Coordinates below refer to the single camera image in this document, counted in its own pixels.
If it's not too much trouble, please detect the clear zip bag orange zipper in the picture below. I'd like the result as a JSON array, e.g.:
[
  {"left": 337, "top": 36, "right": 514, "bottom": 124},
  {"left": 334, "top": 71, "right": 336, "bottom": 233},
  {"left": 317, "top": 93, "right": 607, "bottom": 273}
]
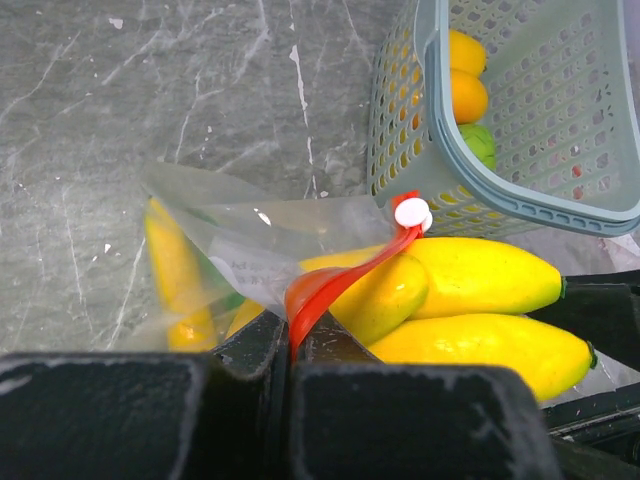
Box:
[{"left": 143, "top": 163, "right": 611, "bottom": 400}]

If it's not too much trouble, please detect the light blue plastic basket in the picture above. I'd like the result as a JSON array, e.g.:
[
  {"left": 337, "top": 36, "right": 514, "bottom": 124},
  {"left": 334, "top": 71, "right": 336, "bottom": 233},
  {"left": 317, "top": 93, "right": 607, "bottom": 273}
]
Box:
[{"left": 367, "top": 1, "right": 639, "bottom": 238}]

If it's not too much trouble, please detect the green toy cabbage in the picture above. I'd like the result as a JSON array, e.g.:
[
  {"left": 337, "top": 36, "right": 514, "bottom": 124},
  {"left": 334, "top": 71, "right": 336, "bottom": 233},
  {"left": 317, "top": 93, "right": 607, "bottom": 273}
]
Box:
[{"left": 458, "top": 124, "right": 496, "bottom": 171}]

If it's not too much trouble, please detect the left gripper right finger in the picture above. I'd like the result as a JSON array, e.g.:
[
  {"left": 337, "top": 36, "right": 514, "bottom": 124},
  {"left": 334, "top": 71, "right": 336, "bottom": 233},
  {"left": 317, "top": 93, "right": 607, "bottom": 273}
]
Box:
[{"left": 289, "top": 315, "right": 560, "bottom": 479}]

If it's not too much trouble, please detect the yellow toy mango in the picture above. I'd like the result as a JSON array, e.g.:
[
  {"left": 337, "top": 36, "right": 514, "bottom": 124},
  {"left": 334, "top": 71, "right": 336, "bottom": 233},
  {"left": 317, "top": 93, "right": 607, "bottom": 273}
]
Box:
[{"left": 449, "top": 29, "right": 487, "bottom": 77}]

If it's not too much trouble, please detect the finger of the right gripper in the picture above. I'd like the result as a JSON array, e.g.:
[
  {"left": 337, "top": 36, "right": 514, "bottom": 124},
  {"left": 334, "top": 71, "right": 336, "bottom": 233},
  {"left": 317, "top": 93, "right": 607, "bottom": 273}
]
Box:
[
  {"left": 529, "top": 270, "right": 639, "bottom": 370},
  {"left": 543, "top": 384, "right": 639, "bottom": 479}
]

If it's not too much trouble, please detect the orange toy mango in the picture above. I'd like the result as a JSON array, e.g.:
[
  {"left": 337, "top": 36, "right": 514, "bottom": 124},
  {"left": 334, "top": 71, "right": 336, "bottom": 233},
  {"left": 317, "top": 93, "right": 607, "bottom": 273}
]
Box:
[{"left": 450, "top": 69, "right": 489, "bottom": 124}]

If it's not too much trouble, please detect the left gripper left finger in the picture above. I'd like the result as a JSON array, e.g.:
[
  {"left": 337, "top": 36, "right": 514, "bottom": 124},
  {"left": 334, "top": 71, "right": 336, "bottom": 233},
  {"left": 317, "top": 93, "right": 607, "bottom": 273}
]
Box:
[{"left": 1, "top": 313, "right": 288, "bottom": 479}]

